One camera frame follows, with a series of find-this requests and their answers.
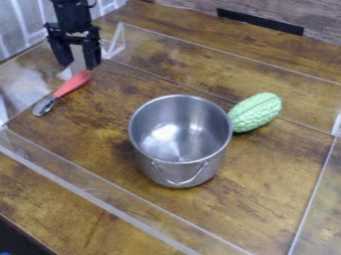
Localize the green bitter melon toy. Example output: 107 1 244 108
228 93 283 132

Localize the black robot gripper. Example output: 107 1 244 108
45 0 102 70

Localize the stainless steel pot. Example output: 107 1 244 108
129 95 233 188

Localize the orange handled metal spoon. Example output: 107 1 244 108
32 70 93 117

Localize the clear acrylic enclosure wall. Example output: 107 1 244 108
0 22 341 255

